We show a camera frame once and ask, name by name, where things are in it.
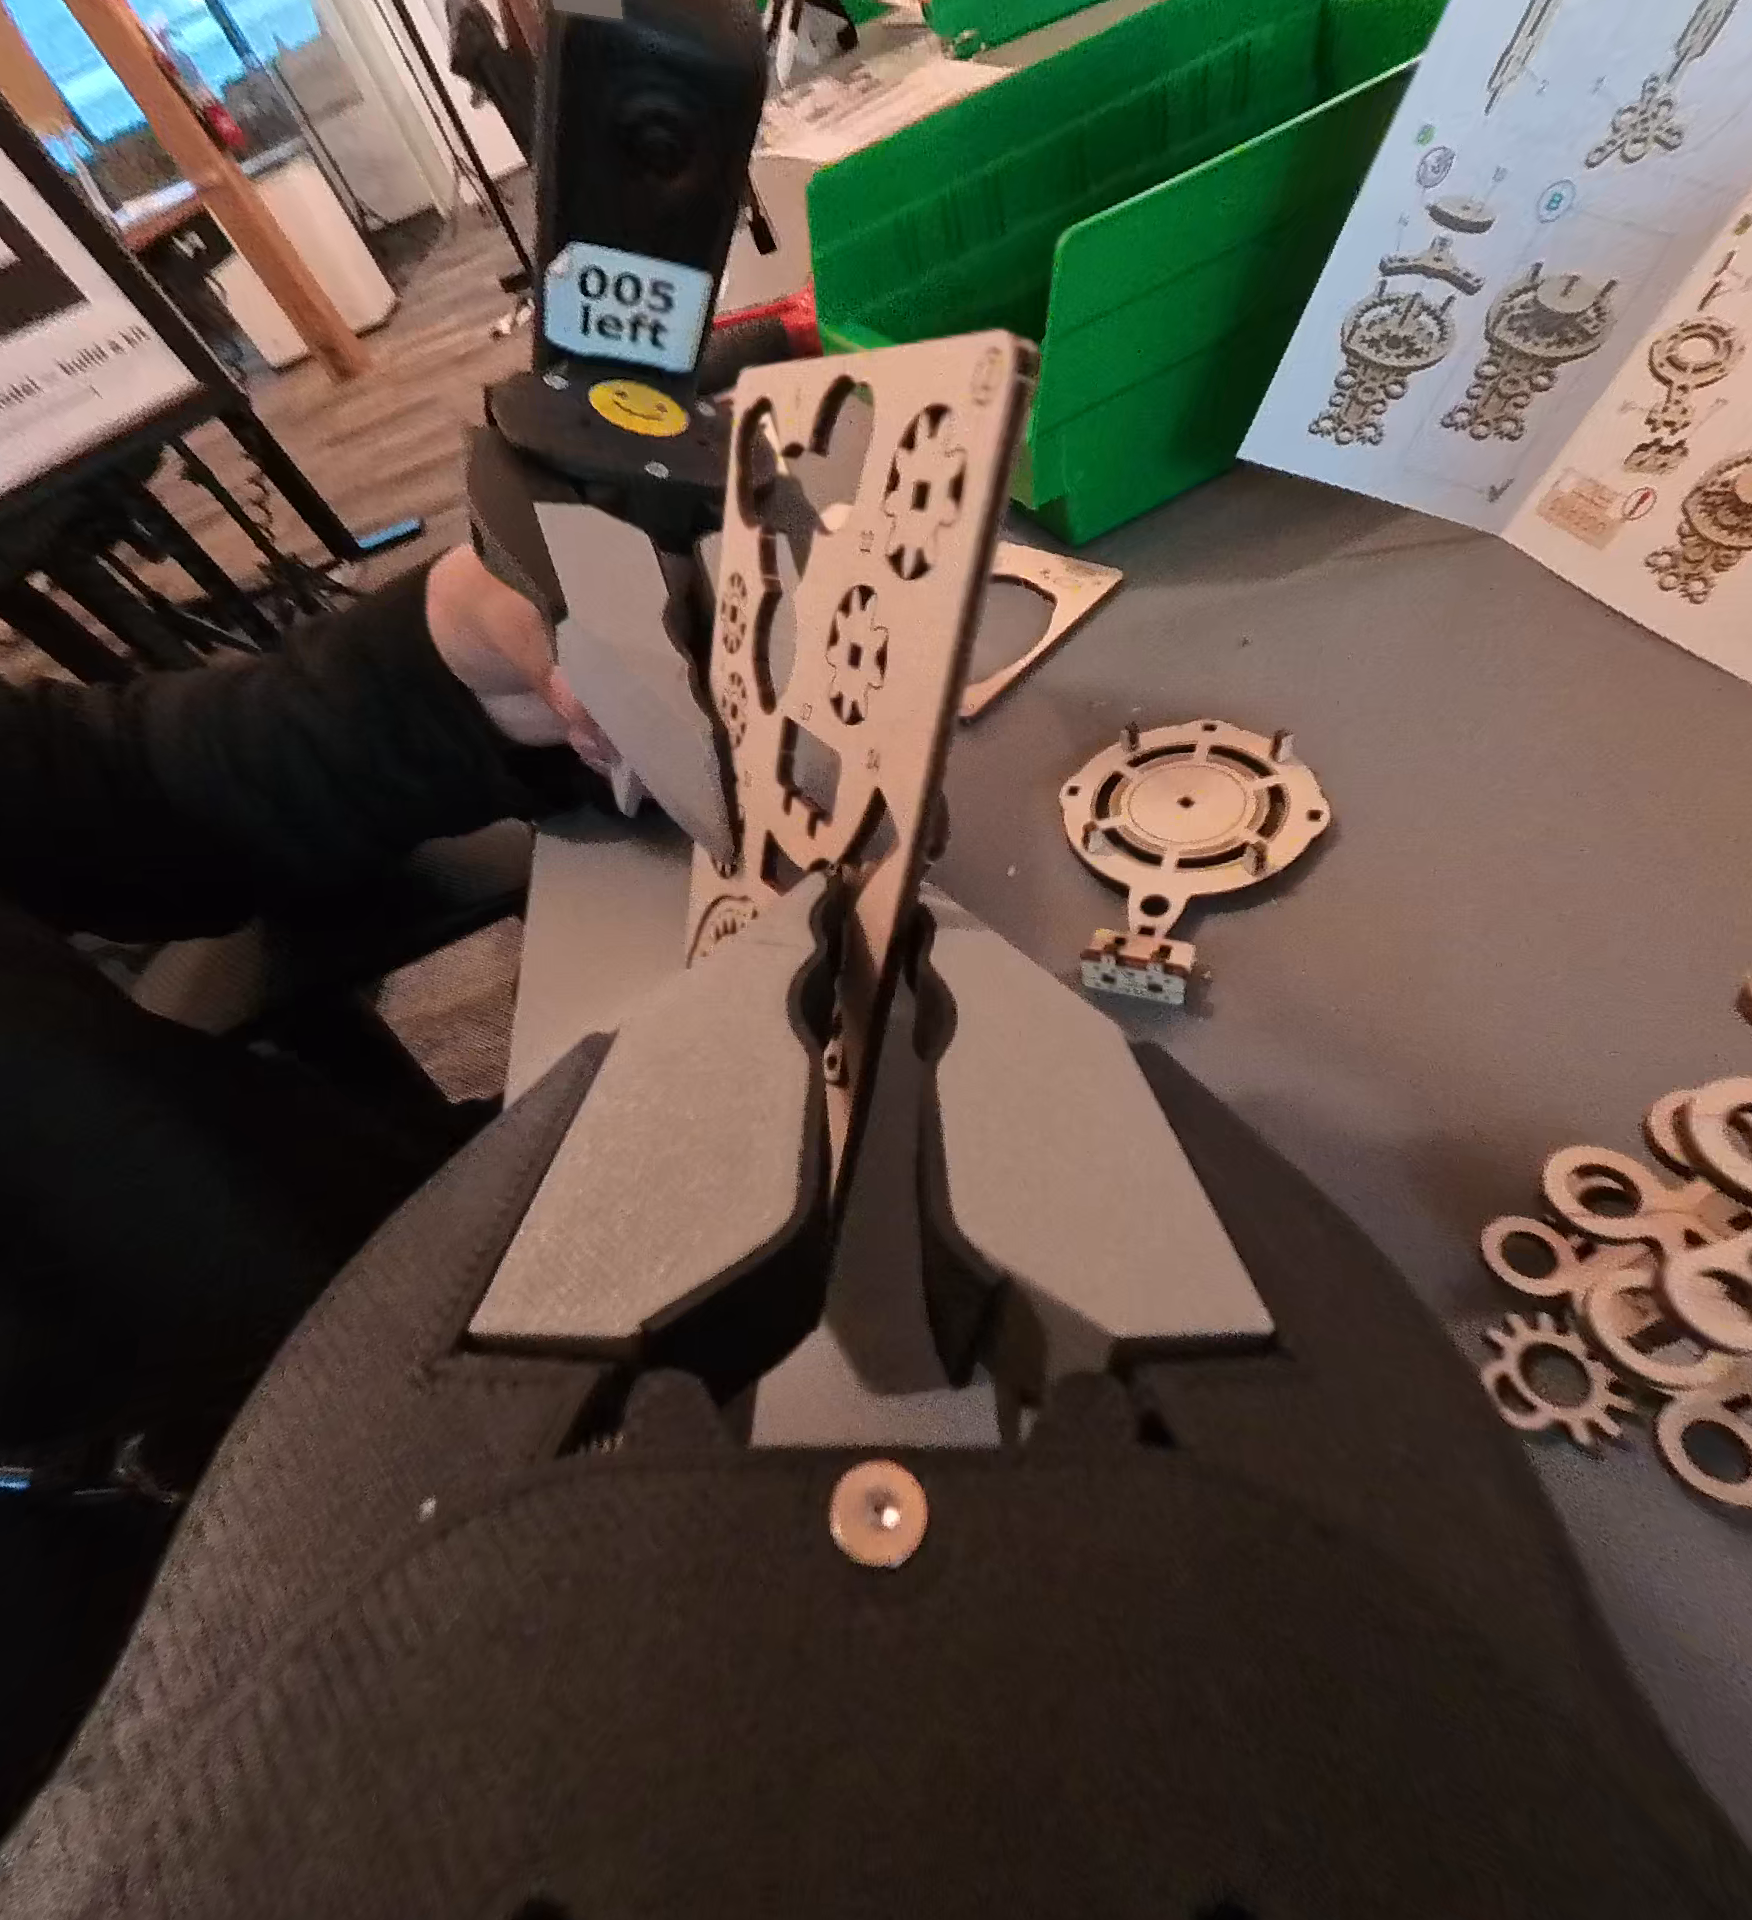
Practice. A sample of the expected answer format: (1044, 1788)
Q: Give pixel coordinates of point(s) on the black white marker sign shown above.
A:
(67, 406)

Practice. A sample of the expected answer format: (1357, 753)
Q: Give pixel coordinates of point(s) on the person's left hand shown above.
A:
(495, 659)

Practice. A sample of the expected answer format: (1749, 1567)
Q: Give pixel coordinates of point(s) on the red plastic object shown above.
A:
(778, 322)

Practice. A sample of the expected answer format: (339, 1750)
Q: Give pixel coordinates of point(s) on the folded instruction booklet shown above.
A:
(1567, 301)

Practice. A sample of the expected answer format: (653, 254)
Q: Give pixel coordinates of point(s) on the round wooden base part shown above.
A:
(1192, 802)

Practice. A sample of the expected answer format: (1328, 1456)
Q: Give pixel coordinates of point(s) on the wooden sheet with gear parts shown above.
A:
(997, 384)

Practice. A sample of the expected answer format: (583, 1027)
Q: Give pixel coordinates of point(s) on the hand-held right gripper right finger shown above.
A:
(1101, 1184)

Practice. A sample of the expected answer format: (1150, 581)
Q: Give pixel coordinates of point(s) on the wooden ringed tower assembly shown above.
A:
(1702, 1184)

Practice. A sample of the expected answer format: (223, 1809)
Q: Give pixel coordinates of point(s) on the green plastic bin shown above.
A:
(1192, 223)

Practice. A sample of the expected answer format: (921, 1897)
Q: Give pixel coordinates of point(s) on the wooden sheet with round cut-out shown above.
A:
(1079, 584)

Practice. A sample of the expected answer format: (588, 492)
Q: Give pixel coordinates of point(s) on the person's left forearm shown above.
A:
(215, 765)

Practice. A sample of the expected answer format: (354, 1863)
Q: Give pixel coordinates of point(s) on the wooden post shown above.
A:
(215, 165)

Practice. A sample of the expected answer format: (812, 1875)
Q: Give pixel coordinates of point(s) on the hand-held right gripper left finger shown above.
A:
(665, 1170)

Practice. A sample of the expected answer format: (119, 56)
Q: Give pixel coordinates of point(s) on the green box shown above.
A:
(1026, 23)

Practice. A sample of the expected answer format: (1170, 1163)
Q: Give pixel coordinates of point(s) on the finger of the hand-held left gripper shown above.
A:
(621, 645)

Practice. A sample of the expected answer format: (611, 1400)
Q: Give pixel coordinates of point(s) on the white waste bin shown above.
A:
(312, 270)

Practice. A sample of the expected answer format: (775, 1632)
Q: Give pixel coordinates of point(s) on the person's lap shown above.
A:
(67, 1201)

